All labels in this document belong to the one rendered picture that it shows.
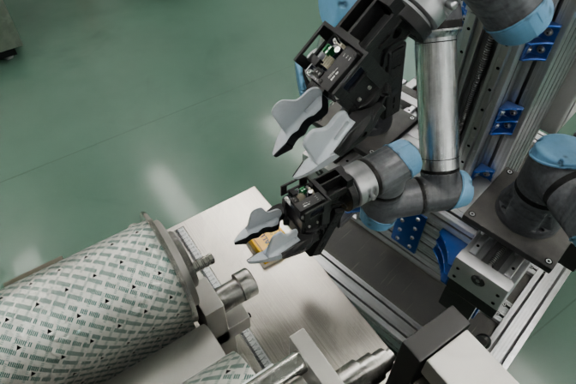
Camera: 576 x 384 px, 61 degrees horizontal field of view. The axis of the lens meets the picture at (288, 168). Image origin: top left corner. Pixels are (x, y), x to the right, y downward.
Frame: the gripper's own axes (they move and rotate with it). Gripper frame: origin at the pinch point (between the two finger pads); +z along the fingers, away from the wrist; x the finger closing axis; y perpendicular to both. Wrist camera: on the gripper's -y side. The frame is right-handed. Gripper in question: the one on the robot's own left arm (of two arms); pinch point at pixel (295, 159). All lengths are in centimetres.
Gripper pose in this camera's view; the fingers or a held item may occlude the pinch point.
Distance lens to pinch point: 57.3
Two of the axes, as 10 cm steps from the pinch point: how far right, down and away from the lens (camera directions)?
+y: -5.3, -2.6, -8.1
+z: -6.4, 7.5, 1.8
